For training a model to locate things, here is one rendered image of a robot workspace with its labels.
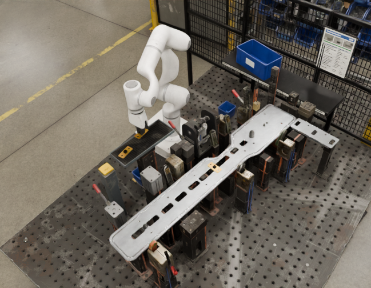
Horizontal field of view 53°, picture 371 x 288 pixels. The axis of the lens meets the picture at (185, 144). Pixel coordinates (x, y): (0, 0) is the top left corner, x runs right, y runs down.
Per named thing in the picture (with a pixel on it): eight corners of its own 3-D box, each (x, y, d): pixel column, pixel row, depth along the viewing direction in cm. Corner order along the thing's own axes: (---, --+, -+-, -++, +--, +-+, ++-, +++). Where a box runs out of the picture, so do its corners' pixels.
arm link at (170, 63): (174, 108, 239) (151, 101, 243) (181, 97, 247) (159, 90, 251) (174, 39, 202) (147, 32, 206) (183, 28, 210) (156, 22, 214)
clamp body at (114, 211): (125, 254, 214) (112, 221, 188) (113, 242, 220) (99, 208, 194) (138, 243, 219) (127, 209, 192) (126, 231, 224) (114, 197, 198)
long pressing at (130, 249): (133, 267, 178) (132, 266, 177) (104, 238, 190) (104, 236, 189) (298, 119, 241) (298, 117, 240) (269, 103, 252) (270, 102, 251)
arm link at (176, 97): (167, 104, 258) (166, 78, 240) (191, 112, 254) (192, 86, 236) (159, 116, 251) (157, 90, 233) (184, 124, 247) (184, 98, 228)
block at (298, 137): (291, 172, 248) (298, 144, 227) (277, 164, 253) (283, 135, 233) (299, 164, 252) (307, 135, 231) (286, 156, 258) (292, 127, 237)
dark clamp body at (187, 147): (190, 194, 241) (187, 155, 213) (175, 183, 247) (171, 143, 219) (201, 184, 246) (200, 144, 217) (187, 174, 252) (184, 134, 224)
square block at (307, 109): (299, 150, 261) (310, 111, 234) (290, 144, 265) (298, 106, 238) (306, 143, 264) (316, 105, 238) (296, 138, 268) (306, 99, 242)
